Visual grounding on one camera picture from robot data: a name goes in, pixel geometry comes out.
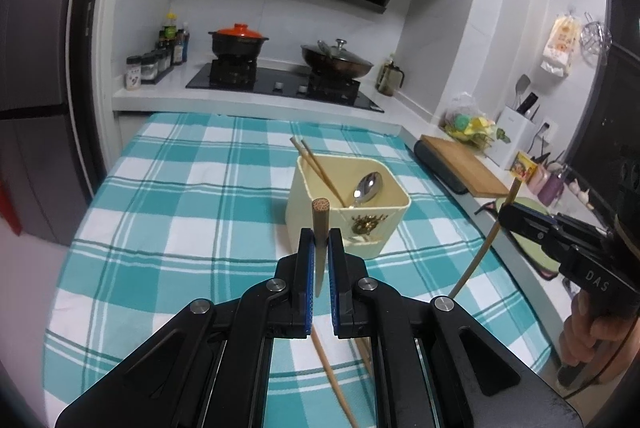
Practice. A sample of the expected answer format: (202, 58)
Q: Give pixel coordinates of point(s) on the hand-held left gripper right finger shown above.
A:
(337, 280)

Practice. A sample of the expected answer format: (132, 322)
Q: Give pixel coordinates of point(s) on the cream utensil holder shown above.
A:
(360, 235)

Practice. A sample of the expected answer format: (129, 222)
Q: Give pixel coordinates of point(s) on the purple bottle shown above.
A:
(556, 190)

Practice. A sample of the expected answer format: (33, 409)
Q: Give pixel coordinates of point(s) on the green oil bottle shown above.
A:
(169, 35)

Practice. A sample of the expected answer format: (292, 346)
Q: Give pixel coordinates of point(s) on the white wall socket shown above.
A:
(548, 130)

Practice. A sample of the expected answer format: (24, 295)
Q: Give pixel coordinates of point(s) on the black spatula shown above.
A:
(522, 88)

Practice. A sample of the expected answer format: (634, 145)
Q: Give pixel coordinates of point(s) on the spice rack with jars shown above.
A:
(145, 68)

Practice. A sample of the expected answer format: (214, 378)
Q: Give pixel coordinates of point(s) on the wooden chopstick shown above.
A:
(482, 253)
(335, 383)
(365, 355)
(320, 220)
(320, 165)

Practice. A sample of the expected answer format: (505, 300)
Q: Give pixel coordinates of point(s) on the large silver spoon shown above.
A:
(368, 188)

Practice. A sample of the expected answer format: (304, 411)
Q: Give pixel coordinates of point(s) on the wooden cutting board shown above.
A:
(465, 168)

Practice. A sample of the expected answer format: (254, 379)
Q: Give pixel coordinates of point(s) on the black clay pot orange lid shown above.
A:
(238, 40)

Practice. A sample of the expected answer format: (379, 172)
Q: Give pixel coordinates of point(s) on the garlic bulbs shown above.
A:
(582, 197)

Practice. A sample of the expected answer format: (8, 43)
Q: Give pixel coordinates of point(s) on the pink cup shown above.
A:
(539, 180)

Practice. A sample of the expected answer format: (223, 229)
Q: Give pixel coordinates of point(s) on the black tray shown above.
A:
(435, 168)

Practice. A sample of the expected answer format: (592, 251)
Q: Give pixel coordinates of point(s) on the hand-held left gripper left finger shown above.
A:
(307, 280)

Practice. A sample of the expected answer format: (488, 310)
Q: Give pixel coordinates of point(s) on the person's right hand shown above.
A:
(577, 333)

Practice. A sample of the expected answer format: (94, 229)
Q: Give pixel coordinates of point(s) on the black gas hob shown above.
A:
(280, 85)

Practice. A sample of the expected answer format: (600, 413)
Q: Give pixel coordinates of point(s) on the white knife holder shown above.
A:
(515, 140)

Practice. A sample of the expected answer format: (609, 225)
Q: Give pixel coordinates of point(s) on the grey refrigerator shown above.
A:
(35, 58)

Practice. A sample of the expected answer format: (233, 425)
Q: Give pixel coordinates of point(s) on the hanging printed bag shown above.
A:
(562, 45)

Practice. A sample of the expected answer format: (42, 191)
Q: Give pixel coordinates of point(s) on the teal checked tablecloth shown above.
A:
(175, 228)

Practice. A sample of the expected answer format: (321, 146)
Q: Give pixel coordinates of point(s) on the pair of wooden chopsticks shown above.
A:
(315, 170)

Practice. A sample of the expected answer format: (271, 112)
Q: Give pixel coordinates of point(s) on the dark sauce bottle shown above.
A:
(181, 48)

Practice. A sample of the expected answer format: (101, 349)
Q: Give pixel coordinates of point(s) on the dark wok with glass lid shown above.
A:
(337, 60)

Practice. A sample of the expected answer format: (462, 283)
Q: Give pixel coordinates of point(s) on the plastic bag of sponges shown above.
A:
(470, 120)

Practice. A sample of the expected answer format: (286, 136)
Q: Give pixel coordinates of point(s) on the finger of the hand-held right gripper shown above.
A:
(532, 225)

